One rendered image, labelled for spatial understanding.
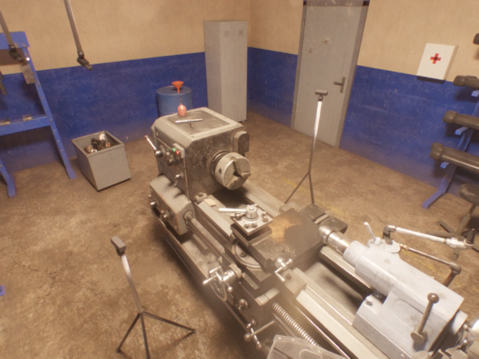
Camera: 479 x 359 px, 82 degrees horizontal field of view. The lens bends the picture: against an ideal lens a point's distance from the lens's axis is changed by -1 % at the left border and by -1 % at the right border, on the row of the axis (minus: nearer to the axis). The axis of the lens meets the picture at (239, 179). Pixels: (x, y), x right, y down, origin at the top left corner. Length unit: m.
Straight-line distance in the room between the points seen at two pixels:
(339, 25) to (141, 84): 3.24
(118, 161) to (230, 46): 2.80
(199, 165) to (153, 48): 3.49
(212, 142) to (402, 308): 1.43
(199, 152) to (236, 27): 3.72
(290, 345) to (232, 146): 1.45
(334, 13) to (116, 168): 3.79
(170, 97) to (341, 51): 2.69
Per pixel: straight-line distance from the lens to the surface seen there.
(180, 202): 2.18
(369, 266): 1.37
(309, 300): 1.56
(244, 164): 1.96
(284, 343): 1.06
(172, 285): 2.69
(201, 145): 1.95
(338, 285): 1.81
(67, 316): 2.81
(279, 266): 1.45
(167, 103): 4.76
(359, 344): 1.50
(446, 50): 4.10
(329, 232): 1.49
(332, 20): 4.91
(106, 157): 3.89
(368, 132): 4.76
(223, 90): 5.40
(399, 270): 1.39
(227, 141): 2.06
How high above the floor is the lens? 2.10
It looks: 32 degrees down
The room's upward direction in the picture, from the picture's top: straight up
